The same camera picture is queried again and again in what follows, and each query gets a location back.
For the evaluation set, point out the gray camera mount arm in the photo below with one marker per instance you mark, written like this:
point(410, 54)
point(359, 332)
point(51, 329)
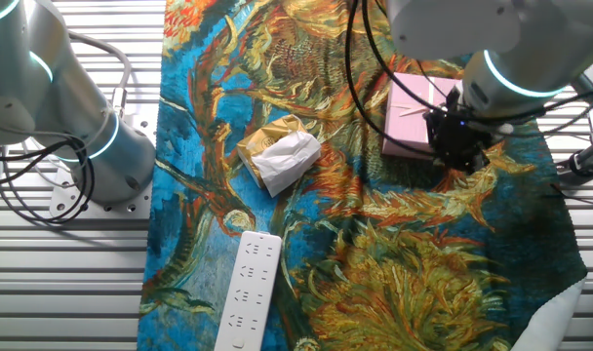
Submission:
point(589, 158)

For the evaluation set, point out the sunflower painting print cloth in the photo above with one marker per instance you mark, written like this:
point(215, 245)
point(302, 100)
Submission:
point(374, 219)

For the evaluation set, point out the pink ribboned casing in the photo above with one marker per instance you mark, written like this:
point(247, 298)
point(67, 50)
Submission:
point(404, 127)

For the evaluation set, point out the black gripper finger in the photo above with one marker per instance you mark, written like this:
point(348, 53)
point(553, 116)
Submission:
point(452, 160)
point(477, 162)

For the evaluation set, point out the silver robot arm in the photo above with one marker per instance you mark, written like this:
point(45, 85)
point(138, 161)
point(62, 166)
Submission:
point(28, 88)

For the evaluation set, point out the white power strip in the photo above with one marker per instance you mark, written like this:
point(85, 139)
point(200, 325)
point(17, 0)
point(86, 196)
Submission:
point(250, 292)

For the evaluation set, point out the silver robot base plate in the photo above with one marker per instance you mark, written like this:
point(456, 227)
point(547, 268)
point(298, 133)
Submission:
point(126, 207)

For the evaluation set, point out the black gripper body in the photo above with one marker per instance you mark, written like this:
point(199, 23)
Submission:
point(455, 129)

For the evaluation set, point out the gold tissue pack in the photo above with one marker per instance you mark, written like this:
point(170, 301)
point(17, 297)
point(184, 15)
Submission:
point(277, 161)

